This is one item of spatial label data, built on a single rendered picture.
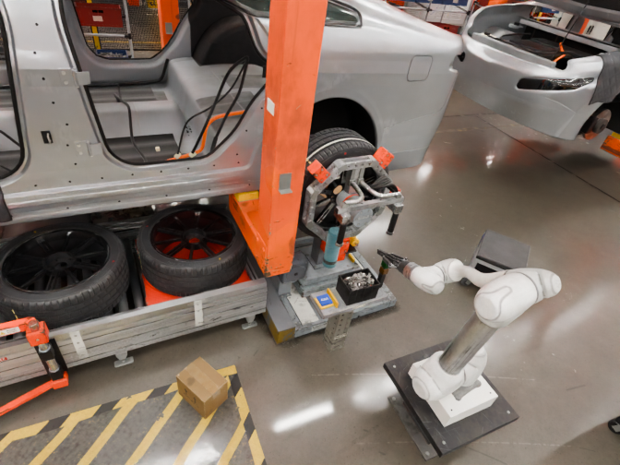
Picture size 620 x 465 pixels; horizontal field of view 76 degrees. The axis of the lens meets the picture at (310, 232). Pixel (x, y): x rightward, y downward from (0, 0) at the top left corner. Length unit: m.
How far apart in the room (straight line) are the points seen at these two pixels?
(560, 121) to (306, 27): 3.27
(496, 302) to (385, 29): 1.64
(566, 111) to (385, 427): 3.27
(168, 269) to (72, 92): 0.98
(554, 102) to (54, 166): 3.96
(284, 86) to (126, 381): 1.78
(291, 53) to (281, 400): 1.76
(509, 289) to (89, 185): 1.96
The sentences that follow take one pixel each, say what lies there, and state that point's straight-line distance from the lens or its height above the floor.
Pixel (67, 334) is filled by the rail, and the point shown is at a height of 0.38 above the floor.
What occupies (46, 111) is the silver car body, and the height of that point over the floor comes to 1.31.
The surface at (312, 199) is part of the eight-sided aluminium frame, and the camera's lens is 2.16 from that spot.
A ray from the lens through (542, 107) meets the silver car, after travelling 4.44.
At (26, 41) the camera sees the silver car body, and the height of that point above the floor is 1.58.
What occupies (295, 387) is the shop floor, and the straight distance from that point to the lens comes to 2.45.
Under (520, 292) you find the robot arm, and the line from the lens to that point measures 1.53.
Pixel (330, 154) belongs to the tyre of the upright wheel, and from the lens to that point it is 2.17.
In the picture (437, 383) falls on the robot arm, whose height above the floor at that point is 0.62.
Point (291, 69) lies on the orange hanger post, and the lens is 1.65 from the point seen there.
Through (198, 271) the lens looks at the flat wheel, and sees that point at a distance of 2.32.
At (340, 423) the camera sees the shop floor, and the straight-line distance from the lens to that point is 2.40.
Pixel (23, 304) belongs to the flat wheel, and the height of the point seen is 0.50.
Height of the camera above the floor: 2.12
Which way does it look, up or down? 38 degrees down
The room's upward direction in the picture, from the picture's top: 9 degrees clockwise
